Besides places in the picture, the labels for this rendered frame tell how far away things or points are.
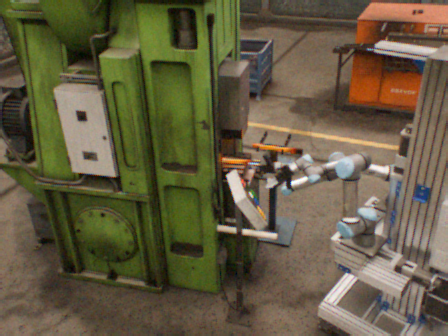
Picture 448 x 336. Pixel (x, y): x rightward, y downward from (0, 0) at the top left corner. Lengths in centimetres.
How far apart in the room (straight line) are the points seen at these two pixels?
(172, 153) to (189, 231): 69
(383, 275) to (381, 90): 405
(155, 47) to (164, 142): 69
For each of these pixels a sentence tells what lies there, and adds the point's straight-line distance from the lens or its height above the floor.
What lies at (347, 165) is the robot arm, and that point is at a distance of 288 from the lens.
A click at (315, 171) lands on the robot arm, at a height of 121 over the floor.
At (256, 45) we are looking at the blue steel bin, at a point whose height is 59.
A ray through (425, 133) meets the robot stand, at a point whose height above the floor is 161.
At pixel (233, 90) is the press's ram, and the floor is 167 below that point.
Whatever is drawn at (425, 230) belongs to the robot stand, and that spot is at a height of 98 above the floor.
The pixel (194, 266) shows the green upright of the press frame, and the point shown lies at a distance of 390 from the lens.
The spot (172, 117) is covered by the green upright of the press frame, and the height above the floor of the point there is 152.
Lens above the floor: 289
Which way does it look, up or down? 31 degrees down
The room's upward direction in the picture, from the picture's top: 2 degrees counter-clockwise
